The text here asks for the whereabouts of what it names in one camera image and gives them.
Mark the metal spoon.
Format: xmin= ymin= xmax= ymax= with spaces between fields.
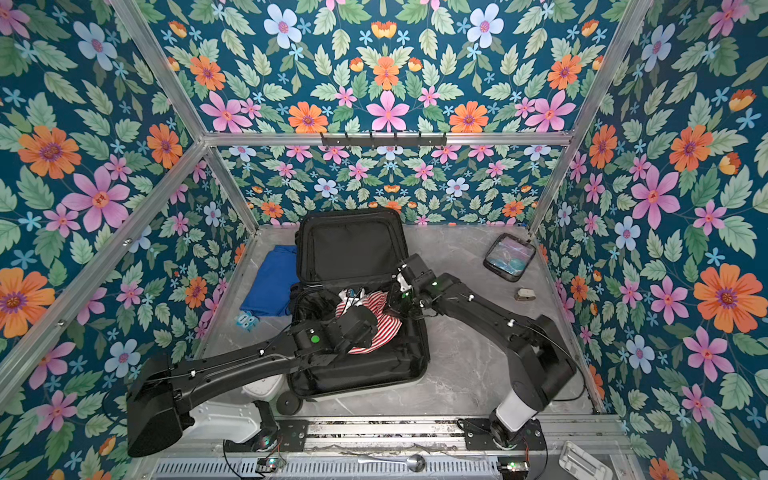
xmin=357 ymin=454 xmax=426 ymax=473

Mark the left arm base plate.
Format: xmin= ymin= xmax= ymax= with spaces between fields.
xmin=224 ymin=420 xmax=309 ymax=453

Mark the blue cloth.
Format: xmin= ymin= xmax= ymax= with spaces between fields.
xmin=240 ymin=245 xmax=299 ymax=317

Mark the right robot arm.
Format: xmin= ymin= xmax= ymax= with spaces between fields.
xmin=393 ymin=254 xmax=577 ymax=443

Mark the small grey white object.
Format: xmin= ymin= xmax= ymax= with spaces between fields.
xmin=515 ymin=288 xmax=537 ymax=301

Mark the red white striped shirt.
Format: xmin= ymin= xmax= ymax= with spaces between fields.
xmin=334 ymin=290 xmax=404 ymax=356

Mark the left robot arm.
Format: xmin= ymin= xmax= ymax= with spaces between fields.
xmin=126 ymin=306 xmax=378 ymax=458

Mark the white plastic tray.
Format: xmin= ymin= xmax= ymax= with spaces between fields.
xmin=558 ymin=441 xmax=614 ymax=480

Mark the white square clock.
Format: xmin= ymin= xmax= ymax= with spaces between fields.
xmin=241 ymin=375 xmax=286 ymax=401

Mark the small blue patterned box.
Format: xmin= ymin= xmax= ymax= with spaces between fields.
xmin=236 ymin=312 xmax=260 ymax=332

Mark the black suitcase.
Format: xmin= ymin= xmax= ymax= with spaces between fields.
xmin=287 ymin=208 xmax=430 ymax=401

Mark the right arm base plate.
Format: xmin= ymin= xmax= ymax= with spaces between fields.
xmin=456 ymin=418 xmax=548 ymax=452

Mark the clear toiletry pouch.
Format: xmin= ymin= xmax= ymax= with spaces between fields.
xmin=483 ymin=233 xmax=536 ymax=282

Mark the aluminium frame rail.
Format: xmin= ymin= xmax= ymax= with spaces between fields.
xmin=204 ymin=132 xmax=573 ymax=148

